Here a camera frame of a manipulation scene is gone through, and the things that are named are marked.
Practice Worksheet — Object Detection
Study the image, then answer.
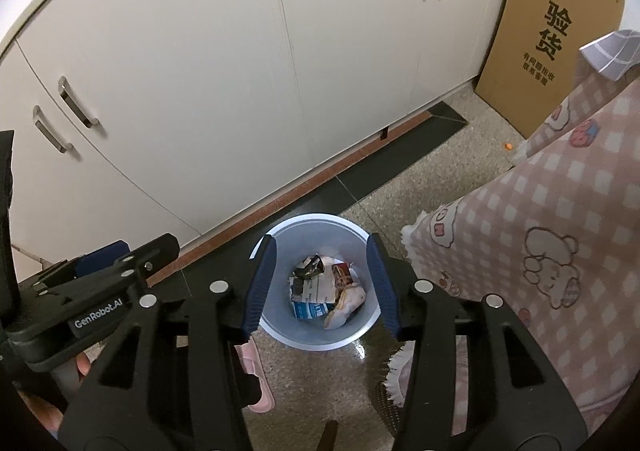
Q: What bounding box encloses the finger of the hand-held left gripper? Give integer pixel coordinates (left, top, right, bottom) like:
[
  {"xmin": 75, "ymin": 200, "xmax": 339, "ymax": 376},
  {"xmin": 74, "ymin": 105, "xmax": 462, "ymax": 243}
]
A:
[
  {"xmin": 117, "ymin": 233, "xmax": 181, "ymax": 289},
  {"xmin": 32, "ymin": 240, "xmax": 132, "ymax": 294}
]

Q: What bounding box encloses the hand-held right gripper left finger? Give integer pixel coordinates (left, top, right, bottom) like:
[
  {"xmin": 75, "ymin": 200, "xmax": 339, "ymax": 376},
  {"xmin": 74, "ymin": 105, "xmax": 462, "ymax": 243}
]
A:
[{"xmin": 59, "ymin": 233, "xmax": 278, "ymax": 451}]

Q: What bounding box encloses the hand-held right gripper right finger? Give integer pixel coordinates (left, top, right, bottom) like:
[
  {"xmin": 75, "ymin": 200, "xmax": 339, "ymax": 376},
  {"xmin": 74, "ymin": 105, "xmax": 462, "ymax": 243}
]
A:
[{"xmin": 366, "ymin": 233, "xmax": 589, "ymax": 451}]

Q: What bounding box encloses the white plastic bag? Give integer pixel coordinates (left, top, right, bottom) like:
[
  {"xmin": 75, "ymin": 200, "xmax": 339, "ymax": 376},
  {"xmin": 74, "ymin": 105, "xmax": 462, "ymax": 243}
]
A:
[{"xmin": 324, "ymin": 281, "xmax": 367, "ymax": 330}]

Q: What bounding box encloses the red snack wrapper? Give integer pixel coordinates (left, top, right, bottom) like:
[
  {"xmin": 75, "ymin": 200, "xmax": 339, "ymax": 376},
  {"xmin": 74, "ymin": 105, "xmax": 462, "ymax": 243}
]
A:
[{"xmin": 332, "ymin": 261, "xmax": 356, "ymax": 289}]

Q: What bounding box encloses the blue white carton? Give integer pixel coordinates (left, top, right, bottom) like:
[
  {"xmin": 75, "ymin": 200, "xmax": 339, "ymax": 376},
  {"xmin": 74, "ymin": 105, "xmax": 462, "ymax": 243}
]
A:
[{"xmin": 292, "ymin": 300, "xmax": 331, "ymax": 322}]

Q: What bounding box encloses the pale blue plastic bin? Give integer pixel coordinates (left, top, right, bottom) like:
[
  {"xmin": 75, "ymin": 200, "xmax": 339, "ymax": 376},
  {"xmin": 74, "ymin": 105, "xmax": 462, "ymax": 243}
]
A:
[{"xmin": 249, "ymin": 214, "xmax": 383, "ymax": 352}]

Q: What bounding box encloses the person's left hand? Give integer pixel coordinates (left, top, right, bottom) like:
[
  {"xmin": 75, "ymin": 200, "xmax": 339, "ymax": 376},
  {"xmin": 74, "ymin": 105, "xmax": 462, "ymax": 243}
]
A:
[{"xmin": 17, "ymin": 350, "xmax": 93, "ymax": 432}]

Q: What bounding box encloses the pink slipper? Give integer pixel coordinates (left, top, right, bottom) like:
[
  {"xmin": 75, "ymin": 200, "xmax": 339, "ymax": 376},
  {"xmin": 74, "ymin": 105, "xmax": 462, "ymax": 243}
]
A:
[{"xmin": 235, "ymin": 336, "xmax": 276, "ymax": 414}]

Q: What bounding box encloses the dark perforated object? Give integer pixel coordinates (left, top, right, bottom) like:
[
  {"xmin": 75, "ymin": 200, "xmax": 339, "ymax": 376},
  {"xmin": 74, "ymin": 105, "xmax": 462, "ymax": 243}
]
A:
[{"xmin": 370, "ymin": 366, "xmax": 406, "ymax": 427}]

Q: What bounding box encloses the pink checked bear blanket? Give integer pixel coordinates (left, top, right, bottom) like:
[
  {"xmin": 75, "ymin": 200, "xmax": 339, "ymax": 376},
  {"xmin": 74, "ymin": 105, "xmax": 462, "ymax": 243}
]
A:
[{"xmin": 382, "ymin": 74, "xmax": 640, "ymax": 432}]

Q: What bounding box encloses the white cabinet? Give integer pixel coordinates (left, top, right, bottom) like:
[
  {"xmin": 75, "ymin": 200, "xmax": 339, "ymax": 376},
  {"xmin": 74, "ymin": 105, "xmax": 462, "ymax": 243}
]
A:
[{"xmin": 0, "ymin": 0, "xmax": 518, "ymax": 282}]

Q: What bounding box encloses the brown cardboard box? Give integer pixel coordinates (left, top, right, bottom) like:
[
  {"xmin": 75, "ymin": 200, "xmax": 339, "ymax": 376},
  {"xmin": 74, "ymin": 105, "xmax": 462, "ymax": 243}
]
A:
[{"xmin": 474, "ymin": 0, "xmax": 626, "ymax": 139}]

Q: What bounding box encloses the grey checked tablecloth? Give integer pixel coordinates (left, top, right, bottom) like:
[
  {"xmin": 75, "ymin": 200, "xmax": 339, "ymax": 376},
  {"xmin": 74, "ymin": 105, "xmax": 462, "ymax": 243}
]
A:
[{"xmin": 579, "ymin": 28, "xmax": 640, "ymax": 82}]

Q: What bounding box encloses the metal cabinet handle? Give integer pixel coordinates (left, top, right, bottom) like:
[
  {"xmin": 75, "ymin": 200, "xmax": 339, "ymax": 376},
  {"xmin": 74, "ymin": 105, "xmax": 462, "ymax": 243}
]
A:
[
  {"xmin": 31, "ymin": 105, "xmax": 75, "ymax": 153},
  {"xmin": 57, "ymin": 76, "xmax": 101, "ymax": 128}
]

